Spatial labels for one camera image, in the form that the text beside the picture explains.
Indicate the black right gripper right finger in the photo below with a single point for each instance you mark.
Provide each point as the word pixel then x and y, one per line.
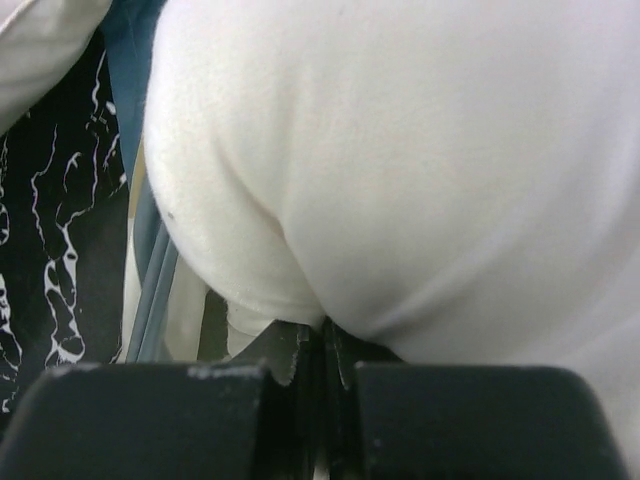
pixel 388 419

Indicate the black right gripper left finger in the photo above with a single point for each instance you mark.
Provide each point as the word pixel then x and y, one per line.
pixel 245 418

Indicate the blue beige patchwork pillowcase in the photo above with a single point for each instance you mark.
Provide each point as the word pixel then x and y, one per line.
pixel 169 313

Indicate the plain white pillow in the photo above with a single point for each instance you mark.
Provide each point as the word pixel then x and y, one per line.
pixel 40 42

